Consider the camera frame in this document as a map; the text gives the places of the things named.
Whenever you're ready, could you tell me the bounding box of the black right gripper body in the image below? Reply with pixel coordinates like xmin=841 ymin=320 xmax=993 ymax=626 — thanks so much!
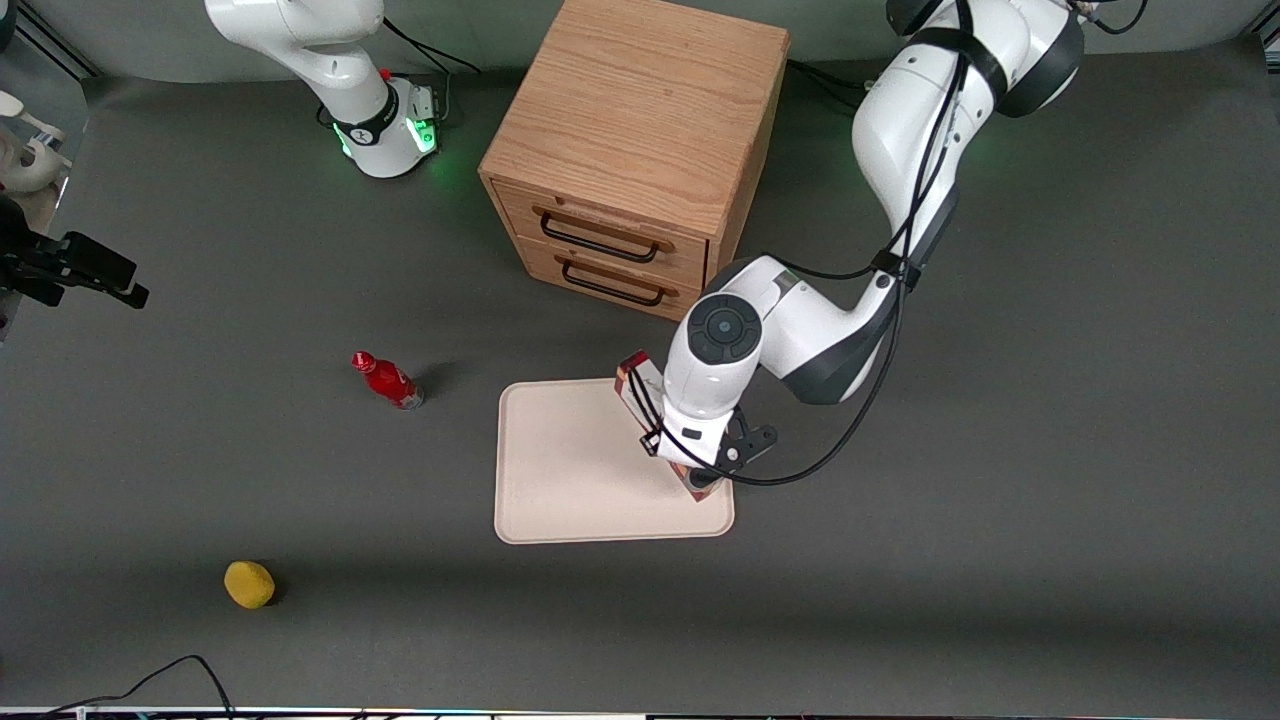
xmin=0 ymin=195 xmax=71 ymax=309

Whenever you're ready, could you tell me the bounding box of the black base cable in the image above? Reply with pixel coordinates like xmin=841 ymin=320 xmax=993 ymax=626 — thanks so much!
xmin=788 ymin=58 xmax=871 ymax=101
xmin=383 ymin=18 xmax=483 ymax=76

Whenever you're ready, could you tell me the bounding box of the yellow toy lemon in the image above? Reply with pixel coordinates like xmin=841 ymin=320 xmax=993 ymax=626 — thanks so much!
xmin=223 ymin=560 xmax=277 ymax=610

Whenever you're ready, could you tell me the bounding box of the black metal frame rail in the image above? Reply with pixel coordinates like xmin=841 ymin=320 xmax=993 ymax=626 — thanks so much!
xmin=15 ymin=0 xmax=104 ymax=79

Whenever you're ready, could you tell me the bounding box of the red cookie box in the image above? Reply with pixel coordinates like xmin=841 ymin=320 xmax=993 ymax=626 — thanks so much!
xmin=614 ymin=350 xmax=726 ymax=504

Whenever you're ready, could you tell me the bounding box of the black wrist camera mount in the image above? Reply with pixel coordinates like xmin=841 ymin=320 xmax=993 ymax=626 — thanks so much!
xmin=718 ymin=408 xmax=780 ymax=473

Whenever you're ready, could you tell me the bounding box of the white curved plastic part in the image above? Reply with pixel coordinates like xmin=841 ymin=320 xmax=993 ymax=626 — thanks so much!
xmin=0 ymin=90 xmax=73 ymax=194

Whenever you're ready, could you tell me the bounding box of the wooden drawer with black handle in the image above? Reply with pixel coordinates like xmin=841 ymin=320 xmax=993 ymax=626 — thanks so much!
xmin=515 ymin=235 xmax=707 ymax=327
xmin=493 ymin=180 xmax=710 ymax=293

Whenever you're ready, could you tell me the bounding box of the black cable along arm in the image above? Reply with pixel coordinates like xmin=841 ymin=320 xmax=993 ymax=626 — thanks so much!
xmin=627 ymin=0 xmax=1146 ymax=488

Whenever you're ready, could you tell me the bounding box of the cream rectangular tray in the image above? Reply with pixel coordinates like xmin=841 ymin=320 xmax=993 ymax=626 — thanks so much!
xmin=494 ymin=374 xmax=736 ymax=546

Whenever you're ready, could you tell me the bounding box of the thin black cable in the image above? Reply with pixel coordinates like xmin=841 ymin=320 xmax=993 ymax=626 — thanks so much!
xmin=40 ymin=655 xmax=236 ymax=720

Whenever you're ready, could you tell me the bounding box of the small red soda bottle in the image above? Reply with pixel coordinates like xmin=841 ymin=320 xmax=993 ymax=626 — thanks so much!
xmin=351 ymin=350 xmax=425 ymax=412

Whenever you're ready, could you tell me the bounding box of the wooden drawer cabinet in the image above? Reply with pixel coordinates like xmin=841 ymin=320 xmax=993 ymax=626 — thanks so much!
xmin=478 ymin=0 xmax=792 ymax=329

